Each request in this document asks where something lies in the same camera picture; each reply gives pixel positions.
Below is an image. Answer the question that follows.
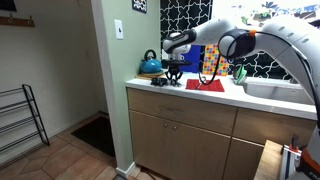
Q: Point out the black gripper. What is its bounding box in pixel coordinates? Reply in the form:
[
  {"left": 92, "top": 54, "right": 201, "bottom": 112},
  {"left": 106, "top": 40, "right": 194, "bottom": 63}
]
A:
[{"left": 165, "top": 64, "right": 184, "bottom": 87}]

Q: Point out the red towel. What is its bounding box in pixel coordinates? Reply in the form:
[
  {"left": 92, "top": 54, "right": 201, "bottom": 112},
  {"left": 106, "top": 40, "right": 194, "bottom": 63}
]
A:
[{"left": 185, "top": 78, "right": 226, "bottom": 93}]

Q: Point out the small black dish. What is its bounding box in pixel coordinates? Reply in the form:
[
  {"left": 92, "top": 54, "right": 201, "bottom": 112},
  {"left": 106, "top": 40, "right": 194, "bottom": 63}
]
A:
[{"left": 150, "top": 77, "right": 169, "bottom": 87}]

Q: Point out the blue cutting board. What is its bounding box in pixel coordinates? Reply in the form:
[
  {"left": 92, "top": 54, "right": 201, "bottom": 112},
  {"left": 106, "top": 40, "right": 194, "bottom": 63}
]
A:
[{"left": 179, "top": 44, "right": 203, "bottom": 74}]

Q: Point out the wooden trivet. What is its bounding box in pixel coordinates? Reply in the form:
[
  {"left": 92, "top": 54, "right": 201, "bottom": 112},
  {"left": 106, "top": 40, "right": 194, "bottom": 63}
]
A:
[{"left": 135, "top": 70, "right": 168, "bottom": 81}]

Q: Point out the colourful patterned board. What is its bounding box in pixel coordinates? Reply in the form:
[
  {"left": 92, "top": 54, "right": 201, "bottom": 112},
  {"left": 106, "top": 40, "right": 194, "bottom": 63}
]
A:
[{"left": 202, "top": 44, "right": 231, "bottom": 77}]

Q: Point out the wooden kitchen cabinet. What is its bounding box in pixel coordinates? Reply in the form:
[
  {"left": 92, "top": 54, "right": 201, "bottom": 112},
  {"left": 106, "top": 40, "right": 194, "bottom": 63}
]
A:
[{"left": 126, "top": 87, "right": 319, "bottom": 180}]

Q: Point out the framed tile picture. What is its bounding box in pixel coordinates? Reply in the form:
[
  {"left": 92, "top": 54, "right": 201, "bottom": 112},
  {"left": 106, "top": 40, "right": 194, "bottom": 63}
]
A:
[{"left": 131, "top": 0, "right": 148, "bottom": 14}]

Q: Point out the window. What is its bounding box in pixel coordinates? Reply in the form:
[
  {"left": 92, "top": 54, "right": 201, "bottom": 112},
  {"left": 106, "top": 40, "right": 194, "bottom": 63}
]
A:
[{"left": 210, "top": 0, "right": 320, "bottom": 31}]

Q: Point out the dark floor mat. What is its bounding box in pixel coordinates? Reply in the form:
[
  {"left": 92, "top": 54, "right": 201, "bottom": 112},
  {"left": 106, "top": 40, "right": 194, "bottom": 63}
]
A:
[{"left": 70, "top": 115, "right": 116, "bottom": 158}]

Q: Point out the wooden table top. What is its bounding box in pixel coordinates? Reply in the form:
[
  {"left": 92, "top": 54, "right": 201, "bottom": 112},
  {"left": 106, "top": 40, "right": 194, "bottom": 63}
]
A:
[{"left": 254, "top": 139, "right": 284, "bottom": 180}]

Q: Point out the black metal shoe rack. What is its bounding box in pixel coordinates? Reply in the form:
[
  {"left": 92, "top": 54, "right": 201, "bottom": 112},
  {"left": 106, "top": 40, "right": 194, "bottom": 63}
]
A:
[{"left": 0, "top": 83, "right": 51, "bottom": 158}]

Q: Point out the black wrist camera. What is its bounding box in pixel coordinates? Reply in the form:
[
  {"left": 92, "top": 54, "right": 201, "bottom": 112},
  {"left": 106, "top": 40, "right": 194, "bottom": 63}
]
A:
[{"left": 161, "top": 59, "right": 193, "bottom": 67}]

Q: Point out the teal kettle with black handle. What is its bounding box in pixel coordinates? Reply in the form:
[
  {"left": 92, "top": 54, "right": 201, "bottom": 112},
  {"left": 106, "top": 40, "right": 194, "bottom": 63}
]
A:
[{"left": 138, "top": 49, "right": 164, "bottom": 75}]

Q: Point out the metal drawer handle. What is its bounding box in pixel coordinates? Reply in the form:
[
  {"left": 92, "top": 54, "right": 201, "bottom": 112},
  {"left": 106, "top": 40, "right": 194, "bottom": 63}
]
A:
[{"left": 158, "top": 104, "right": 184, "bottom": 114}]

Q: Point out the white light switch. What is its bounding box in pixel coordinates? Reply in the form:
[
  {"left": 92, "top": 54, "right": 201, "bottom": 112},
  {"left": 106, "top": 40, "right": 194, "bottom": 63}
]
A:
[{"left": 114, "top": 18, "right": 124, "bottom": 41}]

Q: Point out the aluminium frame profile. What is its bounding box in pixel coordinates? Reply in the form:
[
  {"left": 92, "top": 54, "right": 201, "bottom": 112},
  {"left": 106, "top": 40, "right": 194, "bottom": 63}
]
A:
[{"left": 279, "top": 134, "right": 303, "bottom": 180}]

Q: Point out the wooden coat hook rail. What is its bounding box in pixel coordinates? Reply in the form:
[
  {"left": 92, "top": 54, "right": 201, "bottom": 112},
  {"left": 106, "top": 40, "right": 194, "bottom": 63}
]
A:
[{"left": 0, "top": 13, "right": 36, "bottom": 28}]

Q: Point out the dark picture frame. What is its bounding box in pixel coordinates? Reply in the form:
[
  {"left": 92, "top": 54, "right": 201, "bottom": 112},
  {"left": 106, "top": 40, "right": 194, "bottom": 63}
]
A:
[{"left": 0, "top": 0, "right": 18, "bottom": 13}]

